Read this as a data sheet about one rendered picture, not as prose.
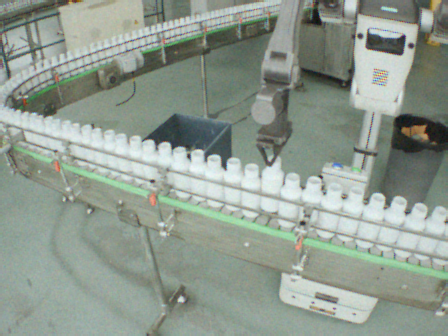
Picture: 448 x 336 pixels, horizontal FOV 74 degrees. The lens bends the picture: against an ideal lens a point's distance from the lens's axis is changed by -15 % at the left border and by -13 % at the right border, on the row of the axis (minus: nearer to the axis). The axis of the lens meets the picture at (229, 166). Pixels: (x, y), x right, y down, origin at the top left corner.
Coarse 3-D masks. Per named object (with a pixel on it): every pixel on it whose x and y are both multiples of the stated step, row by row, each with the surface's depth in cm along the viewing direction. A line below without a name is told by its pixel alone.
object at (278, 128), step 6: (282, 114) 82; (276, 120) 83; (282, 120) 83; (264, 126) 87; (270, 126) 84; (276, 126) 84; (282, 126) 84; (288, 126) 87; (258, 132) 85; (264, 132) 85; (270, 132) 85; (276, 132) 85; (282, 132) 85; (258, 138) 85; (270, 138) 83; (276, 138) 83; (282, 138) 83
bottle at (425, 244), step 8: (440, 208) 79; (432, 216) 79; (440, 216) 77; (432, 224) 79; (440, 224) 78; (424, 232) 81; (432, 232) 79; (440, 232) 78; (424, 240) 82; (432, 240) 80; (416, 248) 85; (424, 248) 82; (432, 248) 82; (416, 256) 85; (424, 256) 84
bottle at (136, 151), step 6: (132, 138) 111; (138, 138) 111; (132, 144) 109; (138, 144) 110; (132, 150) 111; (138, 150) 110; (132, 156) 111; (138, 156) 111; (132, 162) 113; (138, 168) 113; (138, 174) 115; (144, 174) 115; (138, 180) 116
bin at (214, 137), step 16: (176, 112) 172; (160, 128) 162; (176, 128) 176; (192, 128) 173; (208, 128) 169; (224, 128) 165; (176, 144) 180; (192, 144) 179; (208, 144) 174; (224, 144) 160; (224, 160) 164
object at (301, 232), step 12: (60, 156) 117; (72, 156) 124; (12, 168) 143; (60, 168) 120; (72, 192) 127; (156, 192) 101; (168, 192) 108; (156, 204) 105; (312, 204) 89; (300, 228) 85; (300, 240) 85; (300, 252) 91; (300, 264) 94; (300, 276) 97; (444, 300) 78; (444, 312) 81
